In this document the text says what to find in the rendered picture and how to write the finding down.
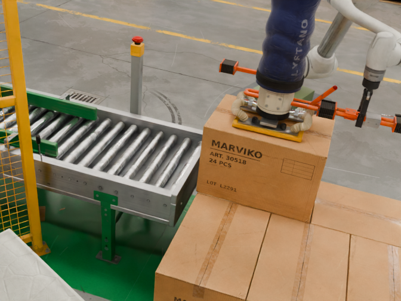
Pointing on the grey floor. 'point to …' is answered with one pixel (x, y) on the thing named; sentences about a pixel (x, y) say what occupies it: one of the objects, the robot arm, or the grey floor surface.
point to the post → (136, 77)
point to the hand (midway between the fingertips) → (360, 117)
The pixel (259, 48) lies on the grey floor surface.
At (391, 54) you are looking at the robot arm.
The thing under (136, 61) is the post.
